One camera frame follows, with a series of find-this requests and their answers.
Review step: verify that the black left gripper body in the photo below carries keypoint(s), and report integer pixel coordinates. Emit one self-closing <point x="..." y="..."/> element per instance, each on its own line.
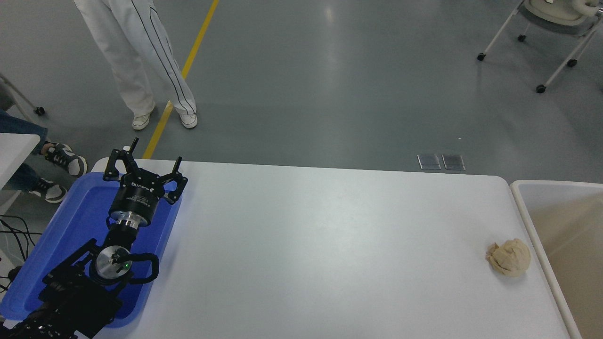
<point x="134" y="200"/>

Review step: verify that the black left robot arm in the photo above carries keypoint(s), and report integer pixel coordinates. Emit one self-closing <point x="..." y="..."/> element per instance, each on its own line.
<point x="70" y="296"/>

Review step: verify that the metal floor plate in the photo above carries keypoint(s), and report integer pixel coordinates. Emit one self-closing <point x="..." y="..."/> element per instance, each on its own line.
<point x="453" y="161"/>
<point x="428" y="161"/>

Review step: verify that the blue plastic tray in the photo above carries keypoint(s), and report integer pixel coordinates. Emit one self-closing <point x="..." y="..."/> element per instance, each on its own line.
<point x="85" y="221"/>

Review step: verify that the seated person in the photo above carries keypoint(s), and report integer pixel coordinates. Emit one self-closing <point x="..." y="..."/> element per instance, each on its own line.
<point x="61" y="157"/>

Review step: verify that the standing person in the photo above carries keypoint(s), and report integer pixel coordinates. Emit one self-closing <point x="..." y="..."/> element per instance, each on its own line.
<point x="136" y="56"/>

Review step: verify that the small white table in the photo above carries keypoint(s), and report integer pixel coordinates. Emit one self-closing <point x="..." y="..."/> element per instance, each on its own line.
<point x="14" y="150"/>

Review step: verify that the grey chair leg with caster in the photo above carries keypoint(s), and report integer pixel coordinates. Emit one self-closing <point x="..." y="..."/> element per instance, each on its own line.
<point x="19" y="96"/>

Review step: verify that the crumpled tan paper ball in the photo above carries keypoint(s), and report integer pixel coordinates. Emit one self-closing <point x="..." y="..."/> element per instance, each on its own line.
<point x="509" y="258"/>

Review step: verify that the large pale bin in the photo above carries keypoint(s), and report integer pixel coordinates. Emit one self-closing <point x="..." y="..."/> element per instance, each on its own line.
<point x="570" y="245"/>

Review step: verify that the white wheeled chair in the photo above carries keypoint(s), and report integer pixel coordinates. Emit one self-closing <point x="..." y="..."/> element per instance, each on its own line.
<point x="556" y="12"/>

